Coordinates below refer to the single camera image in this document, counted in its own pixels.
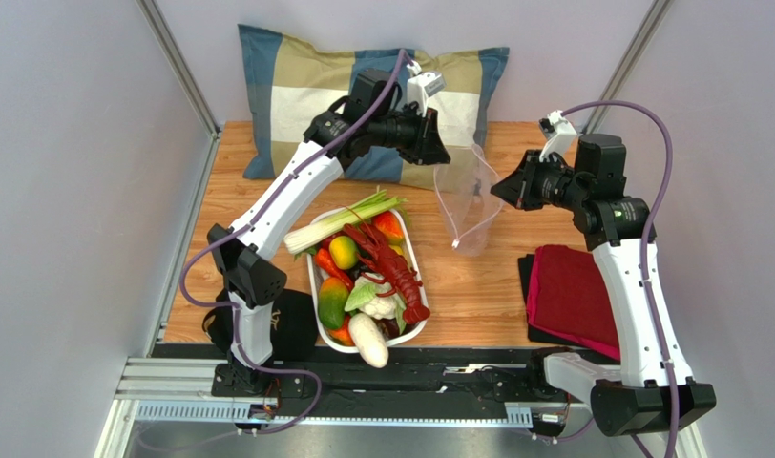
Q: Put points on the red toy lobster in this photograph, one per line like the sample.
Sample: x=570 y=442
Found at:
x=383 y=260

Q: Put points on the orange carrot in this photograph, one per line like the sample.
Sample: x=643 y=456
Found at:
x=325 y=261

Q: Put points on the small orange fruit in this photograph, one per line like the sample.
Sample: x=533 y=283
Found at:
x=342 y=335

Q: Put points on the green orange mango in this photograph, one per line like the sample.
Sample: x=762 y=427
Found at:
x=332 y=298

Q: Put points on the white cauliflower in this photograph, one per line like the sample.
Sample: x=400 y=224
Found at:
x=371 y=298

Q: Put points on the white radish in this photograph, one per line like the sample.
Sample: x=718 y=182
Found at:
x=369 y=340

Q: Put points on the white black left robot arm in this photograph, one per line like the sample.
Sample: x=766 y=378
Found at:
x=377 y=112

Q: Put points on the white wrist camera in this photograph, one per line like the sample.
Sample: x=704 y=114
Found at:
x=422 y=86
x=559 y=132

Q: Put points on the white plastic basket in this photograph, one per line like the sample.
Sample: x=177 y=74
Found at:
x=395 y=331

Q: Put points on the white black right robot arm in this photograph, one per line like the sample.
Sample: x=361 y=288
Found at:
x=654 y=389

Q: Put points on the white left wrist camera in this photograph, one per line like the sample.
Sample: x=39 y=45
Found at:
x=422 y=86

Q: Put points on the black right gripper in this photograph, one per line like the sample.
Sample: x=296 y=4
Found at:
x=530 y=183

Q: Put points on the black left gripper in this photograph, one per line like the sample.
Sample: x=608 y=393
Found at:
x=410 y=111

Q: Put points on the green celery stalk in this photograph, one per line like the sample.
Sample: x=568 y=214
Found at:
x=301 y=239

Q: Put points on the yellow green lemon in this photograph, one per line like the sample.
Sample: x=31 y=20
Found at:
x=344 y=252

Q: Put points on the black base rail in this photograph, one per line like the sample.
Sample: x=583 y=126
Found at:
x=419 y=387

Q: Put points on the clear pink zip top bag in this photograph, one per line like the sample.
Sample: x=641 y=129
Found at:
x=466 y=204

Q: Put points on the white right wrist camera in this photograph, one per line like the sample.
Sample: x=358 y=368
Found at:
x=559 y=132

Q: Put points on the black cap with logo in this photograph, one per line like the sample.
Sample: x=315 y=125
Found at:
x=293 y=327

